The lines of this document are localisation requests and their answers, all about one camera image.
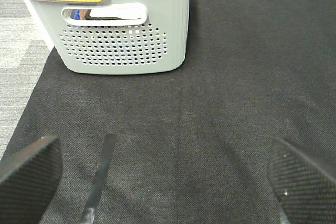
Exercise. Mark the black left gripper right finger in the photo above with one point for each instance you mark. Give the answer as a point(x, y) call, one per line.
point(303, 184)

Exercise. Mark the black table mat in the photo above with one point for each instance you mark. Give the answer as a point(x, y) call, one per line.
point(193, 143)

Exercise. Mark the grey perforated plastic basket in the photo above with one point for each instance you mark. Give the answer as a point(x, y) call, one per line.
point(117, 36)

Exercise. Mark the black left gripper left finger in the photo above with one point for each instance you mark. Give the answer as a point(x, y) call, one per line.
point(29, 181)

